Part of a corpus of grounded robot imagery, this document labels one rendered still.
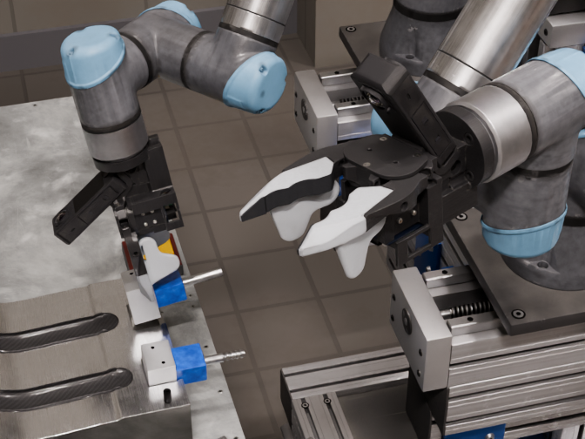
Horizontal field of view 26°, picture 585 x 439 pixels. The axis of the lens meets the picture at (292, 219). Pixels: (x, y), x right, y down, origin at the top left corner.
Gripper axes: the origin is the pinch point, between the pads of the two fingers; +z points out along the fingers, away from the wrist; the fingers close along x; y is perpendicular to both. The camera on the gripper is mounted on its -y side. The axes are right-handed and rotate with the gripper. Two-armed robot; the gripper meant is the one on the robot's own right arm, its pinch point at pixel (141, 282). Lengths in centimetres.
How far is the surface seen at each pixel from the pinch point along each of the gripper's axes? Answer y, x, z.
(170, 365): 0.4, -13.0, 4.6
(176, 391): 0.2, -14.7, 7.6
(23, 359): -17.5, -3.1, 4.1
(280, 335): 28, 93, 87
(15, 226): -16.3, 36.7, 7.2
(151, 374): -2.2, -13.2, 4.9
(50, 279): -12.7, 22.5, 9.7
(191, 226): 17, 138, 79
